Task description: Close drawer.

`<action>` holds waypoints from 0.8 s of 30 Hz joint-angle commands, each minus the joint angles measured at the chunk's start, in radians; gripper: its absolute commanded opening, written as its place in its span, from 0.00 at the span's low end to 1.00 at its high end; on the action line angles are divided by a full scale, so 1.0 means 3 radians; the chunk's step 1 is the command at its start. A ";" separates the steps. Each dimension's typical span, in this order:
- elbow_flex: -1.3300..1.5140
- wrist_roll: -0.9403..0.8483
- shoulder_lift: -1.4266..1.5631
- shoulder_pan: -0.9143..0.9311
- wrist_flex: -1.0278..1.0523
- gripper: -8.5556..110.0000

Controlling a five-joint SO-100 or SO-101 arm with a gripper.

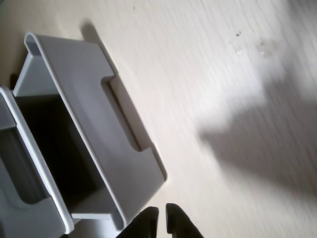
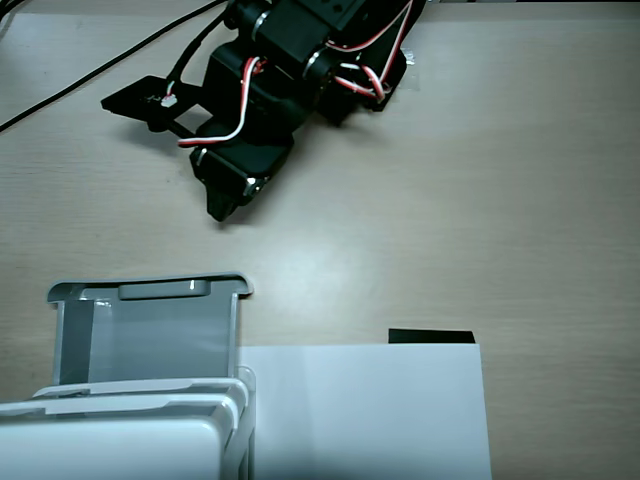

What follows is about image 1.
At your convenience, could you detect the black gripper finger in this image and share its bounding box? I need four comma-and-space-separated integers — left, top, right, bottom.
166, 203, 205, 238
118, 206, 159, 238

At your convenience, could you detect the white plastic drawer cabinet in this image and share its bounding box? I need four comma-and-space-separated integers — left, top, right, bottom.
0, 85, 75, 236

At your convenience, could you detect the grey plastic open drawer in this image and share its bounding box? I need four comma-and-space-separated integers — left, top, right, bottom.
12, 32, 168, 229

